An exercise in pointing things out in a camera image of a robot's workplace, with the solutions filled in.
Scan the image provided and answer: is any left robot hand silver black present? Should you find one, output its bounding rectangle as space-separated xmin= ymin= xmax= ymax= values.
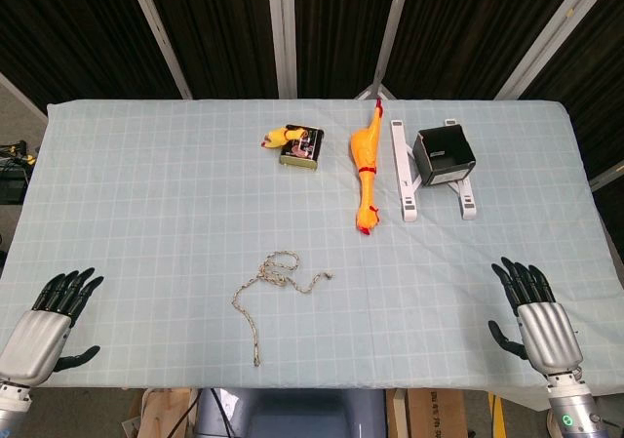
xmin=0 ymin=265 xmax=105 ymax=388

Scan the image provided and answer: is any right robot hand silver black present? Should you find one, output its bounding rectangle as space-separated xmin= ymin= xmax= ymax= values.
xmin=487 ymin=257 xmax=585 ymax=377

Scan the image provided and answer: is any beige braided rope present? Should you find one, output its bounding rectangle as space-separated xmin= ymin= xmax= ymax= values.
xmin=230 ymin=251 xmax=334 ymax=368

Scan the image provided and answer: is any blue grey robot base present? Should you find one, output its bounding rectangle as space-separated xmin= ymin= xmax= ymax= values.
xmin=194 ymin=387 xmax=389 ymax=438

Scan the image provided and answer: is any brown cardboard box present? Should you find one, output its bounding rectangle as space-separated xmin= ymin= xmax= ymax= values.
xmin=407 ymin=387 xmax=472 ymax=438

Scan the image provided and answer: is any light wooden board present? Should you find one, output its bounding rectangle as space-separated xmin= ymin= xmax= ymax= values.
xmin=121 ymin=387 xmax=201 ymax=438

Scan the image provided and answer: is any black equipment with yellow clamps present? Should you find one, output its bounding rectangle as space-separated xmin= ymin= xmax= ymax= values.
xmin=0 ymin=139 xmax=40 ymax=205

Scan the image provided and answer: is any narrow wooden strip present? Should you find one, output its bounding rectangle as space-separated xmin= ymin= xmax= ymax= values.
xmin=387 ymin=388 xmax=409 ymax=438

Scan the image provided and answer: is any light blue checked tablecloth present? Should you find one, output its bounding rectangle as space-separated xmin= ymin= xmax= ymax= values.
xmin=0 ymin=98 xmax=624 ymax=401

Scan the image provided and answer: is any open black cardboard box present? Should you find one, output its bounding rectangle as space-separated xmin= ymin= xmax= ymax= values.
xmin=411 ymin=123 xmax=477 ymax=188

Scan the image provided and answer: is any white folding laptop stand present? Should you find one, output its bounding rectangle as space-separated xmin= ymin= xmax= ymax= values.
xmin=389 ymin=118 xmax=480 ymax=223

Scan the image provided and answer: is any large orange rubber chicken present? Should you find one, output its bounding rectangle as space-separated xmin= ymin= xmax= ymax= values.
xmin=349 ymin=98 xmax=386 ymax=237

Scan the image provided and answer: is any rectangular luncheon meat tin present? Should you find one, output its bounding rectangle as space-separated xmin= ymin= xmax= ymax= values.
xmin=279 ymin=124 xmax=326 ymax=171

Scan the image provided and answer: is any small yellow rubber chicken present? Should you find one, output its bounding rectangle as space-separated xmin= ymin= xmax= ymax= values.
xmin=260 ymin=125 xmax=303 ymax=150

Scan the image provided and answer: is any dark brown pleated curtain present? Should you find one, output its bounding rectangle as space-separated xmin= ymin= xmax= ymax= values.
xmin=0 ymin=0 xmax=624 ymax=179

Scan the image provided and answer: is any yellow strap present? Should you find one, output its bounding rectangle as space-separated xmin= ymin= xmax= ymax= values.
xmin=488 ymin=392 xmax=506 ymax=438

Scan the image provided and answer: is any white metal frame post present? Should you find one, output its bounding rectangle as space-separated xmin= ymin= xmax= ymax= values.
xmin=587 ymin=159 xmax=624 ymax=193
xmin=124 ymin=0 xmax=194 ymax=100
xmin=494 ymin=0 xmax=616 ymax=101
xmin=354 ymin=0 xmax=415 ymax=101
xmin=265 ymin=0 xmax=298 ymax=100

